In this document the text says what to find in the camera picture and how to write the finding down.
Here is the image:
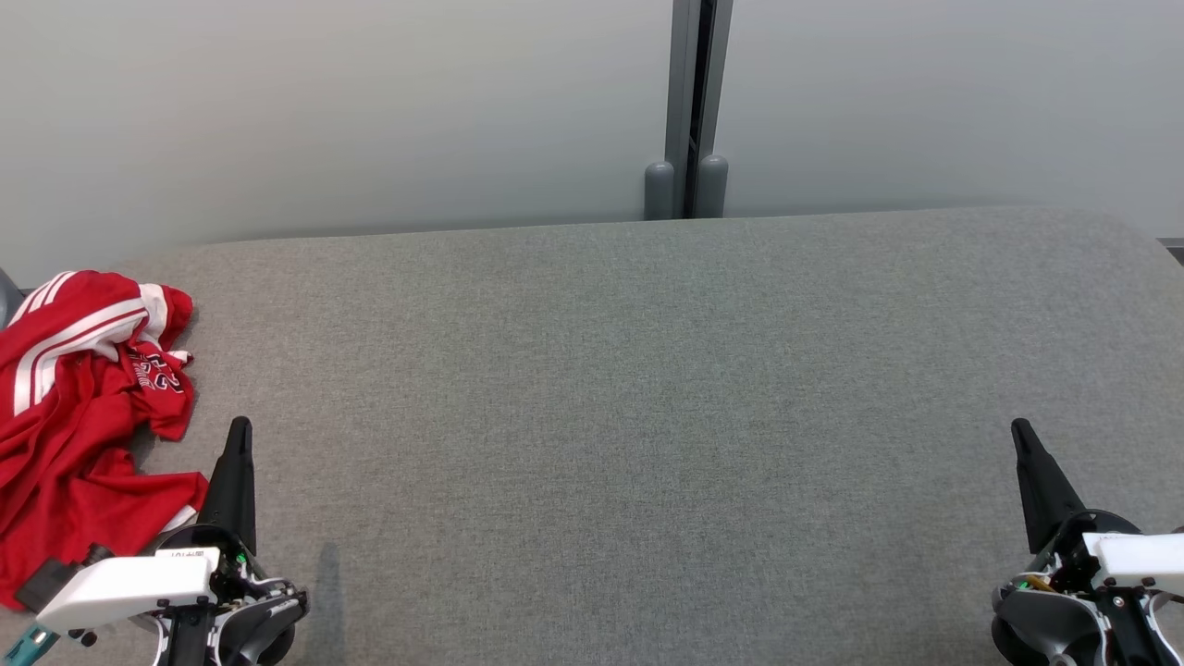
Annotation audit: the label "teal left camera connector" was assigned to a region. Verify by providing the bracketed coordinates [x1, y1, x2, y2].
[13, 624, 59, 666]

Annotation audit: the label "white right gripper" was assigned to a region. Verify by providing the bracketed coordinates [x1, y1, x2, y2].
[1011, 418, 1184, 595]

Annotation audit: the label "grey fabric sofa seat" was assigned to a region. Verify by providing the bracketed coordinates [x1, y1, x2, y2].
[0, 205, 1184, 666]

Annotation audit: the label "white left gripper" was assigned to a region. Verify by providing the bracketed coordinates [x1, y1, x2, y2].
[35, 416, 258, 636]

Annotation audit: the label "grey metal partition post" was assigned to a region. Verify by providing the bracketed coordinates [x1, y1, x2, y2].
[664, 0, 734, 220]

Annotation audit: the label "red shorts white stripes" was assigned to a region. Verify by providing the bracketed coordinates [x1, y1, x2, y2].
[0, 285, 211, 612]

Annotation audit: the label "grey rounded post foot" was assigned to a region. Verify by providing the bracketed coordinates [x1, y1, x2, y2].
[697, 154, 730, 219]
[645, 162, 677, 221]

